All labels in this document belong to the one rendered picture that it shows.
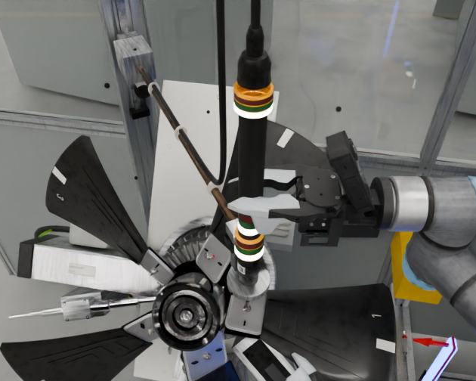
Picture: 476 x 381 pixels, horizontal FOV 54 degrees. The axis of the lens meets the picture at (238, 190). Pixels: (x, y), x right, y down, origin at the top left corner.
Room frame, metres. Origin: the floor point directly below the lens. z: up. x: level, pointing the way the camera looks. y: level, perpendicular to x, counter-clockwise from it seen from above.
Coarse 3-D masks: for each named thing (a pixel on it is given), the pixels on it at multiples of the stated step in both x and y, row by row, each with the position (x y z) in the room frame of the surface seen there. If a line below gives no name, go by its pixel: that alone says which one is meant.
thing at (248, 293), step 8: (232, 224) 0.48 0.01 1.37; (232, 232) 0.46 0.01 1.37; (224, 240) 0.47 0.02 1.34; (232, 240) 0.46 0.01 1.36; (232, 248) 0.45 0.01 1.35; (232, 256) 0.46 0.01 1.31; (232, 264) 0.46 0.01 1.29; (232, 272) 0.45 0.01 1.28; (264, 272) 0.45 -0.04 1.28; (232, 280) 0.43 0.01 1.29; (264, 280) 0.43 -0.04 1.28; (232, 288) 0.42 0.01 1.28; (240, 288) 0.42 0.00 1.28; (248, 288) 0.42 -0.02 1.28; (256, 288) 0.42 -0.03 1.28; (264, 288) 0.42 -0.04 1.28; (240, 296) 0.41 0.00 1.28; (248, 296) 0.40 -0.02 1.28; (256, 296) 0.41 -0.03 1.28
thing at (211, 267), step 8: (208, 240) 0.55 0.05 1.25; (216, 240) 0.53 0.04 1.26; (208, 248) 0.53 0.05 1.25; (216, 248) 0.52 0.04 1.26; (224, 248) 0.51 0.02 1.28; (200, 256) 0.52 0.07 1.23; (216, 256) 0.50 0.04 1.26; (224, 256) 0.49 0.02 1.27; (200, 264) 0.51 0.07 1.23; (208, 264) 0.50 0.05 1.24; (216, 264) 0.49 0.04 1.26; (224, 264) 0.48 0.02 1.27; (208, 272) 0.48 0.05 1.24; (216, 272) 0.47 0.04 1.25; (216, 280) 0.46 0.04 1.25
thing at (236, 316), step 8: (232, 296) 0.46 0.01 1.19; (264, 296) 0.47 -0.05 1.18; (232, 304) 0.45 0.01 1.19; (240, 304) 0.45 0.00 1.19; (256, 304) 0.45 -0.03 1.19; (264, 304) 0.45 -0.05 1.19; (232, 312) 0.43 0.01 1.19; (240, 312) 0.43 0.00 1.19; (248, 312) 0.43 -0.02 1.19; (256, 312) 0.43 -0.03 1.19; (232, 320) 0.41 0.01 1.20; (240, 320) 0.42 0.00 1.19; (248, 320) 0.42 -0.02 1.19; (256, 320) 0.42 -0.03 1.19; (232, 328) 0.40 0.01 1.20; (240, 328) 0.40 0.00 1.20; (248, 328) 0.40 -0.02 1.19; (256, 328) 0.40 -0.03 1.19
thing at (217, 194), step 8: (144, 80) 0.91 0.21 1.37; (160, 104) 0.81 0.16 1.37; (168, 120) 0.76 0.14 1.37; (184, 144) 0.68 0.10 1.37; (192, 160) 0.64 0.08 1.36; (200, 168) 0.61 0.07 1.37; (216, 192) 0.55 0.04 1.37; (216, 200) 0.53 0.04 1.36; (224, 200) 0.53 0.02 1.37; (224, 208) 0.51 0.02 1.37; (232, 216) 0.49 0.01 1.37
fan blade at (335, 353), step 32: (352, 288) 0.48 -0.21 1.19; (384, 288) 0.48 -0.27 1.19; (288, 320) 0.42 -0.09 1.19; (320, 320) 0.42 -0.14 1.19; (352, 320) 0.42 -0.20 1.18; (384, 320) 0.42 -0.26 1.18; (288, 352) 0.36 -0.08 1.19; (320, 352) 0.36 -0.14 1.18; (352, 352) 0.37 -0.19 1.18; (384, 352) 0.37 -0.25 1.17
